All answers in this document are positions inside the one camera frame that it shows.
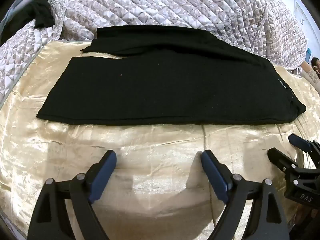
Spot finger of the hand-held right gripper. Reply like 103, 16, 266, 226
289, 134, 320, 160
267, 148, 299, 178

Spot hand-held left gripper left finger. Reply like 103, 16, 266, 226
27, 150, 117, 240

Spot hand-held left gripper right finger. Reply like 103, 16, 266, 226
201, 150, 290, 240

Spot black pants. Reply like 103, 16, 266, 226
36, 26, 307, 126

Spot cream satin sheet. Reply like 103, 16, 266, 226
0, 40, 320, 240

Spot dark cloth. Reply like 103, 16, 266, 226
0, 0, 55, 45

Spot floral quilted blanket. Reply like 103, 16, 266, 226
0, 0, 313, 105

